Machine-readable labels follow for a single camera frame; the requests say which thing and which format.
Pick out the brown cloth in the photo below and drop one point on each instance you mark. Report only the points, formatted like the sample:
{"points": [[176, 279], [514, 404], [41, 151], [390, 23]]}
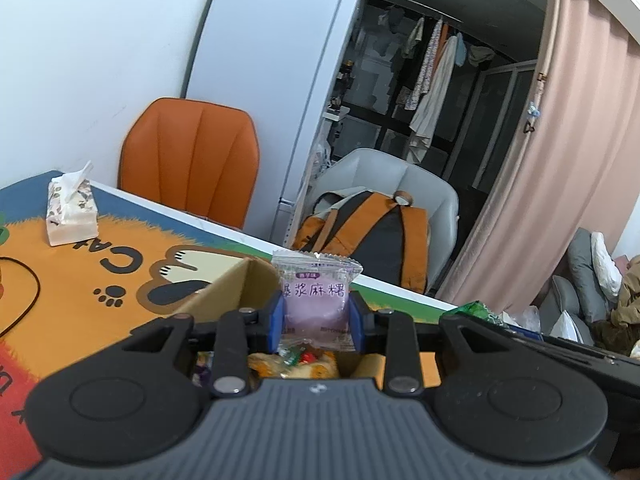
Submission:
{"points": [[627, 300]]}

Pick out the yellow snack packet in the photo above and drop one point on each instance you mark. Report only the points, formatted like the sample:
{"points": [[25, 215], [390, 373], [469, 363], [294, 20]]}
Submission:
{"points": [[300, 367]]}

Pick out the clear packet with purple cake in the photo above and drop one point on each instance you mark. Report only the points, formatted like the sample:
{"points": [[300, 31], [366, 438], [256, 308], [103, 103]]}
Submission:
{"points": [[315, 300]]}

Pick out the white knotted plastic bag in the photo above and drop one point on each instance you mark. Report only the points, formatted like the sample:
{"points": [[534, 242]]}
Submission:
{"points": [[70, 215]]}

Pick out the large purple snack packet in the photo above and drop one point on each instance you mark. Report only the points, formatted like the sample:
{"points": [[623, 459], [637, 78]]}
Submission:
{"points": [[202, 370]]}

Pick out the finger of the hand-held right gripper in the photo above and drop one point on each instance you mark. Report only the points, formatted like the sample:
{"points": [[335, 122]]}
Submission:
{"points": [[560, 347]]}

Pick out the orange and black backpack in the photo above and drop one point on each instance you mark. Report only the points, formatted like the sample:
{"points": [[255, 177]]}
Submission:
{"points": [[380, 240]]}

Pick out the curtain tieback charm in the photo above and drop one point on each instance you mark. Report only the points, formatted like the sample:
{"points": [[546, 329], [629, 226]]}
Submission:
{"points": [[532, 115]]}

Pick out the floral hanging garment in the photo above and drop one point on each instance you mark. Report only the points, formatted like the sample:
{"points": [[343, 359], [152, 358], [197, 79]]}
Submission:
{"points": [[425, 65]]}

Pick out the grey chair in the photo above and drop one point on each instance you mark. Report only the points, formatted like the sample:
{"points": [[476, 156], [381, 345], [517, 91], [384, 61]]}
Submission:
{"points": [[430, 195]]}

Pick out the white cushion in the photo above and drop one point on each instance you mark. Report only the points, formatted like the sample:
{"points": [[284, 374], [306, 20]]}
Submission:
{"points": [[604, 265]]}

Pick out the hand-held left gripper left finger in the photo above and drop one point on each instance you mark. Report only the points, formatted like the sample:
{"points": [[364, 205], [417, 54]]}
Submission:
{"points": [[276, 322]]}

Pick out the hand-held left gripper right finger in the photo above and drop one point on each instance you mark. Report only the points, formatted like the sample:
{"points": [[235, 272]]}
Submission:
{"points": [[356, 325]]}

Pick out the grey sofa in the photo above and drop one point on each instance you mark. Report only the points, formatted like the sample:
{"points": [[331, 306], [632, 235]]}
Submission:
{"points": [[580, 260]]}

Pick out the orange chair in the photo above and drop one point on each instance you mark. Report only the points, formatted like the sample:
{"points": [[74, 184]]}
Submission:
{"points": [[190, 160]]}

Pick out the white refrigerator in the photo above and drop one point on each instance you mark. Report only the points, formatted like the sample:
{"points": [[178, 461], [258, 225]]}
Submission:
{"points": [[260, 85]]}

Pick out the cartoon cat table mat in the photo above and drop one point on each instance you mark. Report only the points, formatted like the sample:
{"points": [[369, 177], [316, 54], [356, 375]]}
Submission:
{"points": [[75, 280]]}

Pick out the dark green snack packet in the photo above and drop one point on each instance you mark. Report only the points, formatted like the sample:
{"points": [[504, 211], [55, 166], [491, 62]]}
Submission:
{"points": [[475, 310]]}

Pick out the pink curtain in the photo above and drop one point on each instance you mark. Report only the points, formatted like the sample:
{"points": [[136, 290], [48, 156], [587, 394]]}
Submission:
{"points": [[575, 135]]}

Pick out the white hanging garment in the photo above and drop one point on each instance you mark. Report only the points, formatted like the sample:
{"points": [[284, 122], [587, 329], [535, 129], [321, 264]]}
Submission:
{"points": [[432, 105]]}

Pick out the cardboard box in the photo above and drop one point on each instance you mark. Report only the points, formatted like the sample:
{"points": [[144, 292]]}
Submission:
{"points": [[225, 290]]}

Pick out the large white plastic bag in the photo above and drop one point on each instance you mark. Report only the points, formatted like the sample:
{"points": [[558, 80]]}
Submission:
{"points": [[522, 319]]}

